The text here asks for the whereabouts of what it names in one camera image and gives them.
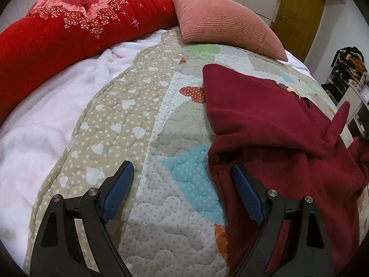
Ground pink corduroy pillow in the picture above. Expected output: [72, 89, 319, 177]
[169, 0, 289, 62]

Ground white fleece blanket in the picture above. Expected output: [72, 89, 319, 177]
[0, 26, 310, 269]

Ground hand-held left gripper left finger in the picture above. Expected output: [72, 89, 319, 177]
[30, 160, 135, 277]

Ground wooden door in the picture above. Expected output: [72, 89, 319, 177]
[272, 0, 327, 63]

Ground cluttered storage rack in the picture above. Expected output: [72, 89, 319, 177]
[321, 46, 369, 104]

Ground red floral comforter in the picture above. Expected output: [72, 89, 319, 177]
[0, 0, 178, 122]

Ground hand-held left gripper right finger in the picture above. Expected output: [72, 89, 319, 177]
[230, 162, 336, 277]

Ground white cabinet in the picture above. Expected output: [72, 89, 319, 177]
[336, 83, 369, 139]

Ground dark red garment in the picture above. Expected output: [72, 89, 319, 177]
[202, 63, 369, 277]

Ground heart-patterned quilt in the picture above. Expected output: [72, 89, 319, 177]
[23, 27, 369, 277]

